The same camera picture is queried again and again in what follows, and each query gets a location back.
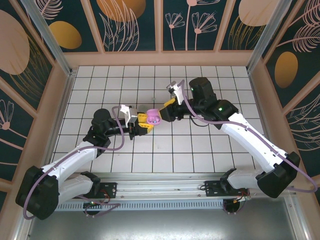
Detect pink earbud charging case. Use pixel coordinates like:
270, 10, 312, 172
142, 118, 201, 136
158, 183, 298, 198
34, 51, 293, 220
145, 108, 164, 125

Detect black base electronics housing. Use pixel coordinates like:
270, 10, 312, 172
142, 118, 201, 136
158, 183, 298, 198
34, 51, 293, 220
82, 201, 106, 218
223, 198, 247, 216

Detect grey metal sheet panel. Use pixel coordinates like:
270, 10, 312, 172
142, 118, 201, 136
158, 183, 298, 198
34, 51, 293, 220
14, 196, 307, 240

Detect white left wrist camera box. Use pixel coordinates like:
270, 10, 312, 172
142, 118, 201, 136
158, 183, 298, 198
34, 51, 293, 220
119, 104, 139, 125

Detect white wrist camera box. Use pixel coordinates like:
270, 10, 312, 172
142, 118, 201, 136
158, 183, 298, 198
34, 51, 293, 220
119, 104, 139, 125
166, 79, 187, 106

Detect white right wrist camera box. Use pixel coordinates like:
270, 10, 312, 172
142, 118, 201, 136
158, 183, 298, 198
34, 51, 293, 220
166, 79, 187, 106

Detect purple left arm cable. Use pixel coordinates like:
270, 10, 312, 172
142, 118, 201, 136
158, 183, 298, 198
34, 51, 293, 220
23, 106, 126, 220

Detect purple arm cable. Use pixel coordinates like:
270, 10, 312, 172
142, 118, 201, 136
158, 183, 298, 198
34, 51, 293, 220
23, 106, 126, 220
181, 79, 319, 216

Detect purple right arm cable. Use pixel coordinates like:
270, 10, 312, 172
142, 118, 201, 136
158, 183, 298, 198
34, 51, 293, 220
181, 79, 319, 216

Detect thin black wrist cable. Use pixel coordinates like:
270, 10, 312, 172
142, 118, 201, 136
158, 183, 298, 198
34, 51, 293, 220
189, 115, 210, 128

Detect aluminium side rail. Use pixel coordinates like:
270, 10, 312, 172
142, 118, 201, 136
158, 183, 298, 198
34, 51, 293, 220
247, 71, 285, 177
39, 72, 76, 181

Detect pink wooden enclosure frame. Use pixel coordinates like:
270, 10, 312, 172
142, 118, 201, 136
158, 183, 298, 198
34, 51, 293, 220
0, 0, 320, 240

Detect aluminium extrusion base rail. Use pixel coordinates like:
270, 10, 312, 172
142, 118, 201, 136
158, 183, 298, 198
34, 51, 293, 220
24, 172, 298, 201

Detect red and black wires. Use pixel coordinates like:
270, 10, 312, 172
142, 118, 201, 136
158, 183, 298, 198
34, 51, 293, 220
234, 188, 251, 203
98, 189, 112, 207

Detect dark floral wall panel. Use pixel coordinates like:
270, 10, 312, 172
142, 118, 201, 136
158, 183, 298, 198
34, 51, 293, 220
261, 0, 320, 109
162, 0, 231, 53
0, 0, 56, 120
31, 0, 104, 54
219, 0, 285, 52
284, 74, 320, 179
89, 0, 160, 53
0, 87, 35, 182

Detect grey slotted cable duct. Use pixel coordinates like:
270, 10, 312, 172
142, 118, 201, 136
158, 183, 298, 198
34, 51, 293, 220
56, 201, 226, 212

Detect aluminium corner post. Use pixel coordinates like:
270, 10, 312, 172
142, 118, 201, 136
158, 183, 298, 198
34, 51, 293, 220
20, 0, 77, 77
246, 0, 293, 74

